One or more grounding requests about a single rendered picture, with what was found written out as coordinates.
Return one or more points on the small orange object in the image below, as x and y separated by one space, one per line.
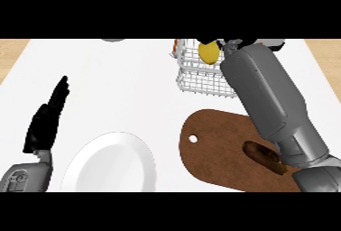
175 45

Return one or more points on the yellow lemon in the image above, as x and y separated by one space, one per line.
208 53

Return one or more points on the brown wooden cutting board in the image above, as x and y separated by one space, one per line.
217 156

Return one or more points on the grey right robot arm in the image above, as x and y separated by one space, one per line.
270 102

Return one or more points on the dark brown potato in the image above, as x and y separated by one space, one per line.
264 156

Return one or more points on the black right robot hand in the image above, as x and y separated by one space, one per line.
265 42

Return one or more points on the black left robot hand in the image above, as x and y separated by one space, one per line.
45 123

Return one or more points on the grey rounded object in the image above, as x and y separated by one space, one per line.
112 39

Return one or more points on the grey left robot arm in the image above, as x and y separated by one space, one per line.
23 177

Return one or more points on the white plate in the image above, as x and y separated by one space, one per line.
112 165

